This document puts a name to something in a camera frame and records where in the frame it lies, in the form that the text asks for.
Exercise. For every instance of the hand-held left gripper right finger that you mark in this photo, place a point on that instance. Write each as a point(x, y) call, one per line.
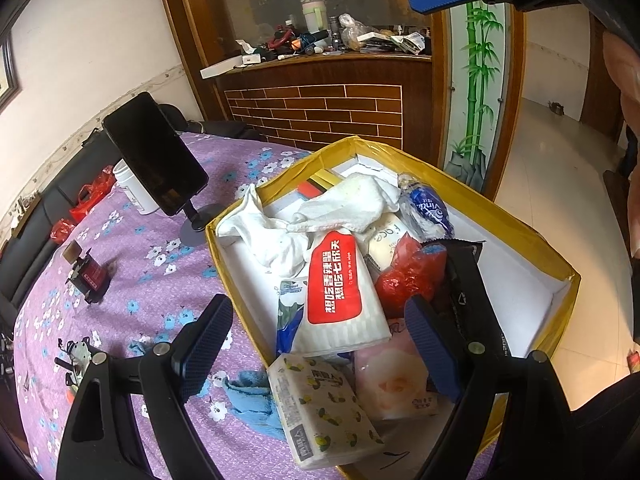
point(432, 355)

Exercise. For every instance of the blue logo tissue pack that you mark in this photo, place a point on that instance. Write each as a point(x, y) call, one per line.
point(425, 210)

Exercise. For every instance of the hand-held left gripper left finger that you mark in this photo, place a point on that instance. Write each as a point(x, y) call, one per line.
point(205, 350)

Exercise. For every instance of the round white face towel pack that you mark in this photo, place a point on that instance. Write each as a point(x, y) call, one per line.
point(385, 245)

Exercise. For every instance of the person's dark clothing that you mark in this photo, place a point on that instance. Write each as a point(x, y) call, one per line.
point(610, 435)

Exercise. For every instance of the blue white tissue pack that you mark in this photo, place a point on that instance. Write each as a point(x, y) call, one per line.
point(290, 320)

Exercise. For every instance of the yellow taped cardboard box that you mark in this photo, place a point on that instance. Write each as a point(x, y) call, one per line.
point(500, 225)

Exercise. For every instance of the small red plastic bag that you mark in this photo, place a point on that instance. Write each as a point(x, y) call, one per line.
point(62, 232)

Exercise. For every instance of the red white tissue pack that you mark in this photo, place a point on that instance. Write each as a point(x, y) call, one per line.
point(340, 300)

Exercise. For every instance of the stack of papers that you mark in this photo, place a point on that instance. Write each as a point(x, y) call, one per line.
point(410, 44)

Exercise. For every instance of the clear plastic food bag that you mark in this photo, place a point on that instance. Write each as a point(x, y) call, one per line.
point(357, 35)

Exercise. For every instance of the purple floral tablecloth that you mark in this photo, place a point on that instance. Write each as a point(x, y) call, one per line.
point(150, 280)

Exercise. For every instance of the white green bottle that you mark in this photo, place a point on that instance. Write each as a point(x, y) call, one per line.
point(314, 17)

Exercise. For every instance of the white soft cloth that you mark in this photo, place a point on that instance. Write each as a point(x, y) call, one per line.
point(260, 240)

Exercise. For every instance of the black leather sofa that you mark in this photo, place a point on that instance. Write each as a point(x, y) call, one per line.
point(65, 180)

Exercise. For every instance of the person's right forearm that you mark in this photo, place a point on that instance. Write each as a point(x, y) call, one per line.
point(625, 110)

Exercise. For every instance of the large red plastic bag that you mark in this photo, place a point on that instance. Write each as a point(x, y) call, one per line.
point(90, 200)

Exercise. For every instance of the small dark floor object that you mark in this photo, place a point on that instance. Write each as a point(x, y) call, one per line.
point(556, 109)

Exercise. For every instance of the framed wall picture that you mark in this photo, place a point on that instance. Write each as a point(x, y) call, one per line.
point(7, 75)

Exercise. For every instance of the white plastic jar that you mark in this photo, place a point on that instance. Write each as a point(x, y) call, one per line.
point(132, 190)

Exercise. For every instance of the brown wooden piece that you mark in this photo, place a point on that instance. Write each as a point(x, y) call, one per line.
point(25, 215)

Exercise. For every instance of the grey phone stand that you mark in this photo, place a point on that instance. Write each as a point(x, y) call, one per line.
point(200, 232)

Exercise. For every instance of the lemon print tissue pack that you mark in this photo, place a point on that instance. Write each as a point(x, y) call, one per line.
point(320, 410)

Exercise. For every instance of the white flat box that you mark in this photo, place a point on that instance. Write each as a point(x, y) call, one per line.
point(230, 66)

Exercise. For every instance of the wooden cabinet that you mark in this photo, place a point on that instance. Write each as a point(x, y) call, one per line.
point(325, 105)

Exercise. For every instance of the black smartphone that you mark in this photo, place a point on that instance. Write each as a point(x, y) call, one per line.
point(150, 155)

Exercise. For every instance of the black box device wooden knob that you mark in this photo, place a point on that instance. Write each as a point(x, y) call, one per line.
point(92, 277)

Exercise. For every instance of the pile of small tools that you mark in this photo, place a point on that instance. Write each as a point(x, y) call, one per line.
point(290, 42)

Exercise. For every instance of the bamboo painted panel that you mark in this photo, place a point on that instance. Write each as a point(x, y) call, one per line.
point(480, 85)

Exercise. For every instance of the pink rose tissue pack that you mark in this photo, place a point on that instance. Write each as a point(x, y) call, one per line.
point(395, 385)

